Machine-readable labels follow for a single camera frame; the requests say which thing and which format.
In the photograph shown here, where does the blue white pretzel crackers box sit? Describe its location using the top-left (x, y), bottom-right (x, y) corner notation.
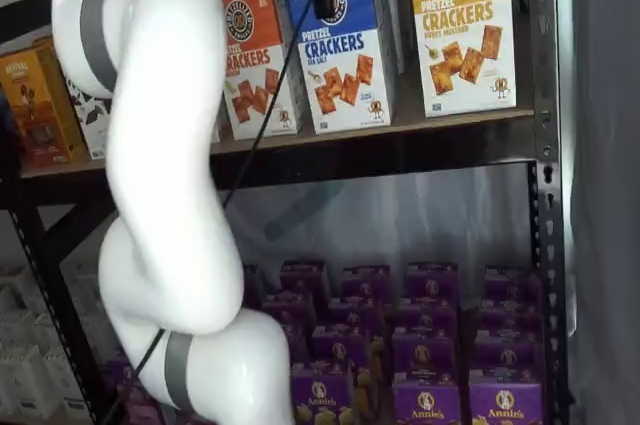
top-left (283, 0), bottom-right (400, 136)

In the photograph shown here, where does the orange white pretzel crackers box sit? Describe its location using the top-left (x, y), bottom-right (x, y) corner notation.
top-left (218, 0), bottom-right (303, 142)

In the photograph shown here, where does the yellow white pretzel crackers box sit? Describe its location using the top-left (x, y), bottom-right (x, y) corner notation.
top-left (406, 0), bottom-right (518, 119)

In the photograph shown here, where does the wooden shelf board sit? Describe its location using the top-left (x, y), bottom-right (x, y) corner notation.
top-left (18, 106), bottom-right (536, 180)

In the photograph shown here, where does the white sunflower box dark chocolate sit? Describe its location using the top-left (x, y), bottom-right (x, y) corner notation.
top-left (58, 63), bottom-right (115, 162)

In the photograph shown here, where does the purple Annie's box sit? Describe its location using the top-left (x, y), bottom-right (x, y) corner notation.
top-left (403, 261), bottom-right (460, 302)
top-left (391, 328), bottom-right (460, 382)
top-left (105, 358), bottom-right (169, 425)
top-left (391, 378), bottom-right (462, 425)
top-left (481, 266), bottom-right (545, 302)
top-left (393, 298), bottom-right (460, 332)
top-left (260, 291), bottom-right (317, 329)
top-left (242, 264), bottom-right (261, 309)
top-left (341, 264), bottom-right (392, 301)
top-left (476, 298), bottom-right (545, 332)
top-left (310, 326), bottom-right (372, 376)
top-left (325, 296), bottom-right (387, 331)
top-left (468, 381), bottom-right (545, 425)
top-left (473, 328), bottom-right (545, 385)
top-left (289, 372), bottom-right (354, 425)
top-left (280, 259), bottom-right (330, 297)

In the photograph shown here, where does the orange brown snack box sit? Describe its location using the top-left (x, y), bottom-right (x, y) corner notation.
top-left (0, 38), bottom-right (85, 170)

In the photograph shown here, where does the orange brown Annie's box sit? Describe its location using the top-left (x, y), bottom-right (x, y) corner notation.
top-left (351, 337), bottom-right (387, 425)

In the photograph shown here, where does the white carton box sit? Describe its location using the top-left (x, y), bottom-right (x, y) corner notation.
top-left (0, 343), bottom-right (40, 422)
top-left (41, 343), bottom-right (87, 417)

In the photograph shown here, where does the translucent plastic sheet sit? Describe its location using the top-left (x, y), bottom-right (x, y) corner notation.
top-left (214, 164), bottom-right (534, 291)

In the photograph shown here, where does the dark metal shelving rack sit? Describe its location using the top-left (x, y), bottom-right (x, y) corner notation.
top-left (0, 0), bottom-right (575, 425)

